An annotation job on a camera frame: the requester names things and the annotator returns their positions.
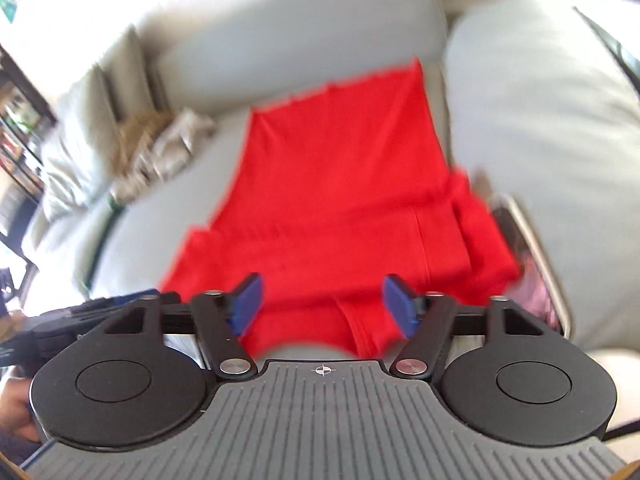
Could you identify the beige sofa cushions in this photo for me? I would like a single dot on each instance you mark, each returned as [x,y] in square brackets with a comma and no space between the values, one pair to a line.
[75,150]

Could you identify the beige crumpled cloth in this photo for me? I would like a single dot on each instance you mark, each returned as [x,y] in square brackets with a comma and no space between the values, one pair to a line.
[132,142]

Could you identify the black bookshelf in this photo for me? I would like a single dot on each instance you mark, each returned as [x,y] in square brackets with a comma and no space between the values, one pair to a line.
[20,135]

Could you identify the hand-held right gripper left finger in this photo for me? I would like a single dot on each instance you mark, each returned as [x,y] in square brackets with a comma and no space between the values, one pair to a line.
[245,305]

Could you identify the red sweater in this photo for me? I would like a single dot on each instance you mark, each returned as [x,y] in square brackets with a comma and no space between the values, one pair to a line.
[340,185]

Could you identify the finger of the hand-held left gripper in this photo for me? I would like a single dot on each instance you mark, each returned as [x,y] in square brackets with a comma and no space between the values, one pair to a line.
[142,294]

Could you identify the person's left hand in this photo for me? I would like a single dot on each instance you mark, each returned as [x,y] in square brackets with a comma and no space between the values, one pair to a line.
[15,405]

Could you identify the dark window frame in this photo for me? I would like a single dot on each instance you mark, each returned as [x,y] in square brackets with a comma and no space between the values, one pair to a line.
[610,35]

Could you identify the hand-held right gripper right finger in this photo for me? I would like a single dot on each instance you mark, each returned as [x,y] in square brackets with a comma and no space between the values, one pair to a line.
[400,305]

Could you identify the grey-green throw pillow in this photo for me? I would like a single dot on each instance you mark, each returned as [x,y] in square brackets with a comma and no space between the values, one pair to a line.
[127,70]

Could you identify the large light grey cushion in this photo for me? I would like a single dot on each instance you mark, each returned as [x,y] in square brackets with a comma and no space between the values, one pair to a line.
[540,100]

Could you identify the grey sofa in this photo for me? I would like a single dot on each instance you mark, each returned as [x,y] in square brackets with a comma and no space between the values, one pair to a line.
[300,35]

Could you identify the smartphone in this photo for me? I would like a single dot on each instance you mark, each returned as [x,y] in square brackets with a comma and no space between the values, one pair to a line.
[537,270]

